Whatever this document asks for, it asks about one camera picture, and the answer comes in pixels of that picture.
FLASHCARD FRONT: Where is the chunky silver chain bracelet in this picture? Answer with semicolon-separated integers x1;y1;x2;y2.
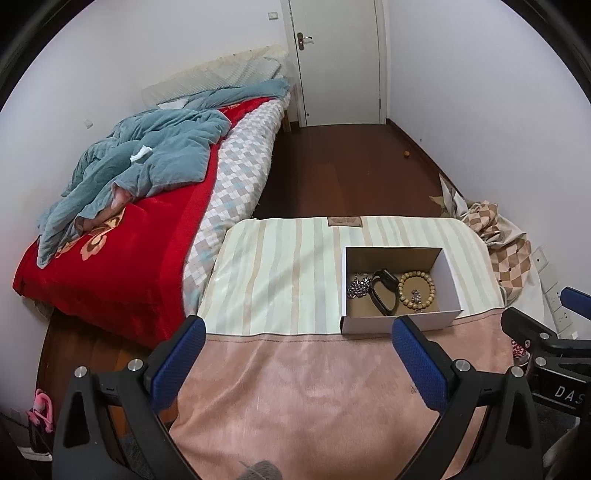
346;273;375;300

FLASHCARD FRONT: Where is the white power strip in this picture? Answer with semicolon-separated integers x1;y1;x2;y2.
532;247;578;339

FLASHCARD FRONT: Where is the checkered brown cloth pile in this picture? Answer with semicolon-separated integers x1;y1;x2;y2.
432;175;532;306

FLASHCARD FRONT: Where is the pink slipper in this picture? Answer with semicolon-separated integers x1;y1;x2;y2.
27;389;54;434

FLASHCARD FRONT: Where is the red blanket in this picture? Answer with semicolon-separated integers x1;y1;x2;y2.
13;97;271;347

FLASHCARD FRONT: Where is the black wristband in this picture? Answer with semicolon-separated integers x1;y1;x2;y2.
369;269;400;316

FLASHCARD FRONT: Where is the white cardboard box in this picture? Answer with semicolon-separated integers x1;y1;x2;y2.
339;246;463;335

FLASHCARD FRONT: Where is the pink and striped cloth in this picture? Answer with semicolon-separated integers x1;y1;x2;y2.
170;216;512;479

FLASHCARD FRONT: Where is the checkered bed sheet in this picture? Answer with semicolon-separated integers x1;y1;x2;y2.
182;94;290;315

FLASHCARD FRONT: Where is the blue-grey quilt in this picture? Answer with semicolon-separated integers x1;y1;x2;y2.
36;78;290;269

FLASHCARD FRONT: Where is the striped pillow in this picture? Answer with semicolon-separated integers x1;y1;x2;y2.
140;45;288;107

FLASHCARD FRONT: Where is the white door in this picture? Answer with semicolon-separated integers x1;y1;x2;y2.
281;0;388;127

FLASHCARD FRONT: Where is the wooden bead bracelet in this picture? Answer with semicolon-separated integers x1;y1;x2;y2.
397;269;437;312

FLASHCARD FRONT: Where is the door handle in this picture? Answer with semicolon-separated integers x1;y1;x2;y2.
297;32;314;51

